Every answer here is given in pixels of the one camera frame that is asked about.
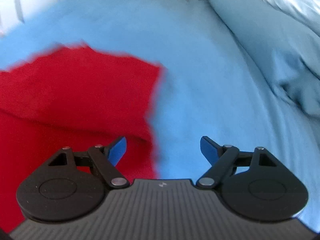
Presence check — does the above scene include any red knit sweater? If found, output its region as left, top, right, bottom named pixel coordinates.
left=1, top=44, right=164, bottom=232

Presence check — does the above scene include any blue bed sheet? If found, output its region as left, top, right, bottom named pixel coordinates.
left=1, top=0, right=319, bottom=231

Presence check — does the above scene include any teal blue duvet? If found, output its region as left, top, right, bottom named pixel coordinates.
left=208, top=0, right=319, bottom=118

